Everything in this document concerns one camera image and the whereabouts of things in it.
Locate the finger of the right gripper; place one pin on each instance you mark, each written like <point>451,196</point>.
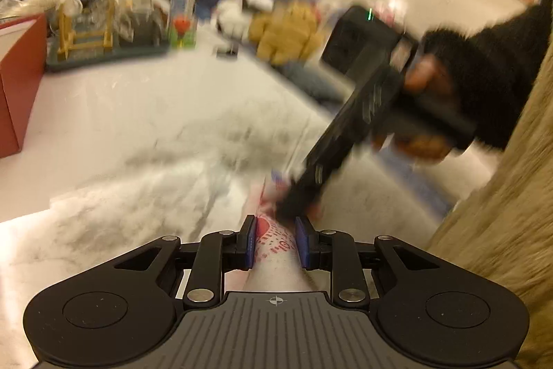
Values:
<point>294,199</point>

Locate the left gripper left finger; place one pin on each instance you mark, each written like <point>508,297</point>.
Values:
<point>216,254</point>

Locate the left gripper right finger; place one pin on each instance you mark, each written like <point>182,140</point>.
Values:
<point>336,253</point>

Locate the white printed shopping bag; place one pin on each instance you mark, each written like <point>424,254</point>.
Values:
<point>276,266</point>

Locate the dark fuzzy sleeve forearm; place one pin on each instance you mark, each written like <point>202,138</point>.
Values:
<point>493,71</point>

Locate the plastic bag of goods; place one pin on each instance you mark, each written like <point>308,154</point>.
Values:
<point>21,8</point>

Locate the person right hand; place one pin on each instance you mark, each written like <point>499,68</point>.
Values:
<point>429,76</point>

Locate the dark blue folded cloth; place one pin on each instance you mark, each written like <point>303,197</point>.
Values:
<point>310,82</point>

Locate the yellow muscular cat plush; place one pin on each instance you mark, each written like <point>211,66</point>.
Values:
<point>290,33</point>

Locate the small black clip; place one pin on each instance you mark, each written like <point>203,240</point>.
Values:
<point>228,52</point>

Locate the white plush dog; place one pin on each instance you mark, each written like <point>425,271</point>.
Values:
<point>232,20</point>

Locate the green toy with orange figure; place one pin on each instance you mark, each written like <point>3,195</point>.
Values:
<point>183,32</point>

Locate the grey glass pitcher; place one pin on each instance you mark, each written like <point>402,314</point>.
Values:
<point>141,28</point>

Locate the teal dish tray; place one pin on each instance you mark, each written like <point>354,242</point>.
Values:
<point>88,57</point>

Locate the wooden drying rack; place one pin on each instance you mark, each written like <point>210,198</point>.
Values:
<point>97,35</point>

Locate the red cardboard box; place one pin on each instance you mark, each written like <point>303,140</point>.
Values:
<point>23,56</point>

